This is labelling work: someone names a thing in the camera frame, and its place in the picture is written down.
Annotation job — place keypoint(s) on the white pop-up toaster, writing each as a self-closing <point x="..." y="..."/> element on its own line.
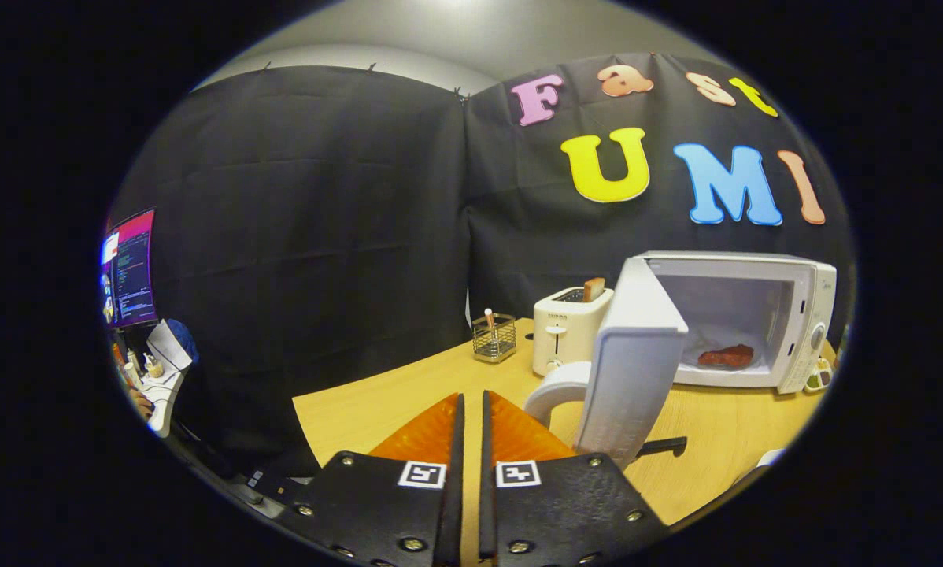
<point x="566" y="339"/>

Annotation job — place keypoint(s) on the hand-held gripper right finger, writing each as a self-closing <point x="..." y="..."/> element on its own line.
<point x="489" y="488"/>

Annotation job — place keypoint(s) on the black backdrop cloth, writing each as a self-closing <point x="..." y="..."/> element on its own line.
<point x="282" y="236"/>

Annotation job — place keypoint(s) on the red meat piece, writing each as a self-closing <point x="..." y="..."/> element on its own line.
<point x="727" y="356"/>

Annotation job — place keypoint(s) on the bread slice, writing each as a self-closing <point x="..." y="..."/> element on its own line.
<point x="594" y="289"/>

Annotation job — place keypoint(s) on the small dish with green food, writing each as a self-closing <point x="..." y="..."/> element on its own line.
<point x="818" y="378"/>

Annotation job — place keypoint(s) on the computer monitor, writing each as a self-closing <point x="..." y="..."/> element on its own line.
<point x="133" y="272"/>

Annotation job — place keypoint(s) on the white paper sheet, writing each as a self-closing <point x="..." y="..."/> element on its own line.
<point x="168" y="346"/>

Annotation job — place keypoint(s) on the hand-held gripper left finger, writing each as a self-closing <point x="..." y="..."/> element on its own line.
<point x="452" y="488"/>

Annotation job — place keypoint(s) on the white toaster oven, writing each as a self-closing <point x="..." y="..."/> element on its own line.
<point x="633" y="362"/>

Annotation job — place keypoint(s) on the brown stick utensil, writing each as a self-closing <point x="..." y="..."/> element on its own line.
<point x="489" y="316"/>

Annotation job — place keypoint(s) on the black flat bracket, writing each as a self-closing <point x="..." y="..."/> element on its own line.
<point x="664" y="446"/>

